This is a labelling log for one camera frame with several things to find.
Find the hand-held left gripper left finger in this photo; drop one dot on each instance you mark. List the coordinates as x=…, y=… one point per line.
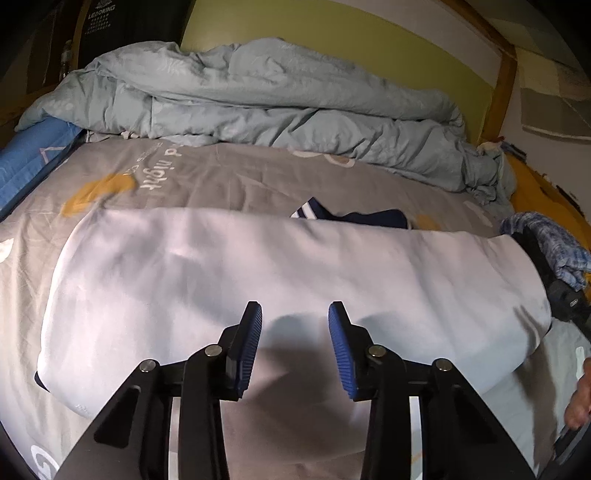
x=247, y=341

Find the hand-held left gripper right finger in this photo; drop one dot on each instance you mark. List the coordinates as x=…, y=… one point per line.
x=344, y=350

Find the white navy striped polo shirt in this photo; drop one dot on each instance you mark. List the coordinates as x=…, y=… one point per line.
x=184, y=277

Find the person's right hand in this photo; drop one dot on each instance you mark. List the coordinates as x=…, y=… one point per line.
x=581, y=397

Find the black folded cloth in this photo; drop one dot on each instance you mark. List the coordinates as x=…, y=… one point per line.
x=531, y=254

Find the blue patterned folded cloth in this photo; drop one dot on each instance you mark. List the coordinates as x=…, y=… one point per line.
x=554, y=240

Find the grey printed bedsheet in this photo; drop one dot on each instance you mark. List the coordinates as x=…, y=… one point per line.
x=207, y=170

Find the grey crumpled duvet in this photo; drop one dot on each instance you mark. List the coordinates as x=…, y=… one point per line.
x=277, y=101

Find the blue pillow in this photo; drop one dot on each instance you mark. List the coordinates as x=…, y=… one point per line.
x=27, y=157

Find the yellow-green headboard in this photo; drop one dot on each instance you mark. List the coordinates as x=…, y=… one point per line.
x=369, y=37

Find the clear plastic bottle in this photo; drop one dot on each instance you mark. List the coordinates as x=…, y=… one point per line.
x=67, y=62

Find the black printed bag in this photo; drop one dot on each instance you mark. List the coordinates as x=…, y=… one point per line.
x=129, y=23

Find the patterned wall sheet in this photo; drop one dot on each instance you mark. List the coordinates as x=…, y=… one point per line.
x=554, y=92

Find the wooden bed frame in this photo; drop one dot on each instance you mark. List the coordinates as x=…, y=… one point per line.
x=501, y=92

